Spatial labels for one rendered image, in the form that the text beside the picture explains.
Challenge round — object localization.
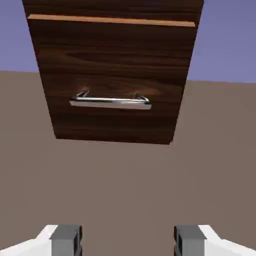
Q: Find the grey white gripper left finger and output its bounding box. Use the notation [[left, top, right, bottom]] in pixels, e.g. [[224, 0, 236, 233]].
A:
[[0, 224, 83, 256]]

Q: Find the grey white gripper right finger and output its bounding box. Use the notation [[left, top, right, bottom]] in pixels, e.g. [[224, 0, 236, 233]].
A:
[[173, 224, 256, 256]]

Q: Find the dark wood drawer front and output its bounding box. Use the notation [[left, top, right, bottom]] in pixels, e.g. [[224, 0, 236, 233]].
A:
[[27, 13, 196, 146]]

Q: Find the dark wood cabinet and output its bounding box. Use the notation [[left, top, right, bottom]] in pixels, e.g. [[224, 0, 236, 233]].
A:
[[21, 0, 205, 146]]

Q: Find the silver metal drawer handle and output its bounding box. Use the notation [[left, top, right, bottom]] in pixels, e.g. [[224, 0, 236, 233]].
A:
[[69, 89, 152, 111]]

